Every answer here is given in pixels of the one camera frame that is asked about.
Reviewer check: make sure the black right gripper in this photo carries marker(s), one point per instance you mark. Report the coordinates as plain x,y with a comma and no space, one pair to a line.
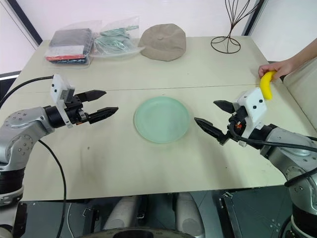
237,119

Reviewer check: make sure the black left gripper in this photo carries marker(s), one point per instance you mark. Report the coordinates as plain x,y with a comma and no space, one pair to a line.
75,110

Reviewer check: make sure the yellow banana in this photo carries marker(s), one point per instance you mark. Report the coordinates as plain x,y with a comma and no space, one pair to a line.
266,85

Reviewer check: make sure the person's bare forearm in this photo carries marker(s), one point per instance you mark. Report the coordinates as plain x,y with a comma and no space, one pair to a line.
305,54

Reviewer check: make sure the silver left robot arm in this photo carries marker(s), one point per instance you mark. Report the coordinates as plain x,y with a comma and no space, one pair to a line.
22,131

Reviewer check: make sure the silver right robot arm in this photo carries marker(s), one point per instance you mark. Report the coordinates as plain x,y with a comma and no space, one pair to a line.
284,146

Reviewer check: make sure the dark rounded robot base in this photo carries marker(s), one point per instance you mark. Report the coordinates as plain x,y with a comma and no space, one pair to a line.
138,234

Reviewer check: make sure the pale green round plate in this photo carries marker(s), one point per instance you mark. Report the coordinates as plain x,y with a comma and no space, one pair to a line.
162,120

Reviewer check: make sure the person's bare hand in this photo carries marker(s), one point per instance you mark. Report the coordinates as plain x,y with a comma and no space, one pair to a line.
278,67

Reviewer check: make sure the plastic bag of green items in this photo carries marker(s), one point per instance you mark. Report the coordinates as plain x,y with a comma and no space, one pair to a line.
111,42

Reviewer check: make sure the plastic bag of dark clothes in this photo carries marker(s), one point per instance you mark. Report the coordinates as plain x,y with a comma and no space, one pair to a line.
69,41

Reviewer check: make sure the beige flat cap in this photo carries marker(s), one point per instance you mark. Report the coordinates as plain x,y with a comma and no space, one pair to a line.
163,41

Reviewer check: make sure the grey rounded robot leg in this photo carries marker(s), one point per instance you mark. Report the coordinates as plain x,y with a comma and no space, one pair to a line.
123,213
189,213

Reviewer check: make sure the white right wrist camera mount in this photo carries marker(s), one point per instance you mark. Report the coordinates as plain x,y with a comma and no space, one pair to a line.
255,104

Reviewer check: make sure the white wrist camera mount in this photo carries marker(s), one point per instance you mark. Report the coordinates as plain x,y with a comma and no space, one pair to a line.
255,104
58,89

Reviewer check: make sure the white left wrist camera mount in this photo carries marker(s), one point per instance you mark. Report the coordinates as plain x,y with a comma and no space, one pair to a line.
58,89

